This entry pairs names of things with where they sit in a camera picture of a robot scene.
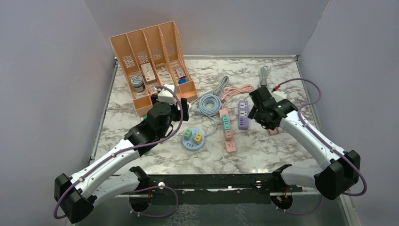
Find pink usb charger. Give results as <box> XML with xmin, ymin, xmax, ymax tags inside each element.
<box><xmin>267</xmin><ymin>128</ymin><xmax>279</xmax><ymax>136</ymax></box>
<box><xmin>224</xmin><ymin>129</ymin><xmax>232</xmax><ymax>141</ymax></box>

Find green usb charger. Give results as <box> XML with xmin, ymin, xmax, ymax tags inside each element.
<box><xmin>183</xmin><ymin>128</ymin><xmax>192</xmax><ymax>140</ymax></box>

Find teal usb charger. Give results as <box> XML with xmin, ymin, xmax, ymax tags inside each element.
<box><xmin>223</xmin><ymin>121</ymin><xmax>231</xmax><ymax>131</ymax></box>
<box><xmin>221</xmin><ymin>114</ymin><xmax>229</xmax><ymax>123</ymax></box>

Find yellow usb charger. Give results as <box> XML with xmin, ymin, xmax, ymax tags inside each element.
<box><xmin>193</xmin><ymin>133</ymin><xmax>203</xmax><ymax>145</ymax></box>

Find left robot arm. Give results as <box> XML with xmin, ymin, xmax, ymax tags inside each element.
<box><xmin>53</xmin><ymin>95</ymin><xmax>189</xmax><ymax>224</ymax></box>

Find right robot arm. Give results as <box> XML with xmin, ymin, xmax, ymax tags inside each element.
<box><xmin>248</xmin><ymin>87</ymin><xmax>360</xmax><ymax>200</ymax></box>

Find purple power strip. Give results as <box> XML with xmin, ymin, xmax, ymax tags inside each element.
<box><xmin>237</xmin><ymin>100</ymin><xmax>249</xmax><ymax>130</ymax></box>

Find round blue power strip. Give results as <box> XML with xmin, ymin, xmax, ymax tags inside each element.
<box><xmin>181</xmin><ymin>128</ymin><xmax>206</xmax><ymax>152</ymax></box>

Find pink power strip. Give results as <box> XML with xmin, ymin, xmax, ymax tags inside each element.
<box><xmin>219</xmin><ymin>109</ymin><xmax>237</xmax><ymax>153</ymax></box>

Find white red box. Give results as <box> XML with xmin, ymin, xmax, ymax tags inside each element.
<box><xmin>141</xmin><ymin>63</ymin><xmax>156</xmax><ymax>84</ymax></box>

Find round tin in organizer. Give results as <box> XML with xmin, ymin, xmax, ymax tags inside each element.
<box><xmin>130</xmin><ymin>75</ymin><xmax>145</xmax><ymax>92</ymax></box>

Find orange desk file organizer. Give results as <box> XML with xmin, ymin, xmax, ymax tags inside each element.
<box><xmin>110</xmin><ymin>21</ymin><xmax>198</xmax><ymax>117</ymax></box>

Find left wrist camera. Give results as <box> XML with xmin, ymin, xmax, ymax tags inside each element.
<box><xmin>158</xmin><ymin>84</ymin><xmax>176</xmax><ymax>105</ymax></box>

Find coiled light blue cable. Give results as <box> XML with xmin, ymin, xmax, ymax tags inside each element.
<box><xmin>194</xmin><ymin>93</ymin><xmax>223</xmax><ymax>136</ymax></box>

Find coiled pink cable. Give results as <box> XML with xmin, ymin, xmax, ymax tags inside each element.
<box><xmin>219</xmin><ymin>84</ymin><xmax>255</xmax><ymax>108</ymax></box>

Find grey cable bundle left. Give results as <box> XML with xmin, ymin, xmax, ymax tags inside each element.
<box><xmin>191</xmin><ymin>75</ymin><xmax>230</xmax><ymax>105</ymax></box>

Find grey cable bundle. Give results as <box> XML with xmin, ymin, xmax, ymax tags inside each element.
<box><xmin>191</xmin><ymin>75</ymin><xmax>230</xmax><ymax>105</ymax></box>
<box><xmin>257</xmin><ymin>65</ymin><xmax>271</xmax><ymax>88</ymax></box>

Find grey cable bundle right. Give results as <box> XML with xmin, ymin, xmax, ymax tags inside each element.
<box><xmin>257</xmin><ymin>65</ymin><xmax>271</xmax><ymax>88</ymax></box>

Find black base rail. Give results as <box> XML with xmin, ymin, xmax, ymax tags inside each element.
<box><xmin>126</xmin><ymin>173</ymin><xmax>302</xmax><ymax>207</ymax></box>

